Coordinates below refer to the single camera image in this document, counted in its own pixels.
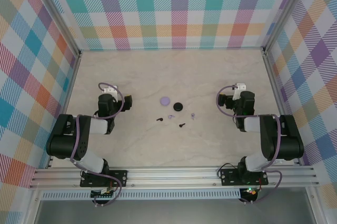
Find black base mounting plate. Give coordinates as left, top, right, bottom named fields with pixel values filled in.
left=80, top=170, right=128, bottom=188
left=220, top=168, right=269, bottom=187

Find small controller circuit board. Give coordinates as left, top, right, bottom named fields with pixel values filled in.
left=91, top=186, right=116, bottom=200
left=241, top=187, right=260, bottom=197

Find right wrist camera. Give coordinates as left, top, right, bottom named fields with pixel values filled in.
left=233, top=83, right=247, bottom=101

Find aluminium side rail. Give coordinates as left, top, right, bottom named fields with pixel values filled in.
left=46, top=51, right=83, bottom=169
left=262, top=50, right=302, bottom=167

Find purple cable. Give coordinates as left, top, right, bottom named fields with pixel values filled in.
left=70, top=82, right=125, bottom=207
left=216, top=84, right=284, bottom=205

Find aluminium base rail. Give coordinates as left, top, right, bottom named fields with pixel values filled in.
left=28, top=166, right=319, bottom=189

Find aluminium corner post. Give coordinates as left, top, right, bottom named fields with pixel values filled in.
left=31, top=0, right=82, bottom=57
left=262, top=0, right=314, bottom=54

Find slotted grey cable duct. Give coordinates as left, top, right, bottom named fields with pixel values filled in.
left=42, top=188, right=242, bottom=200

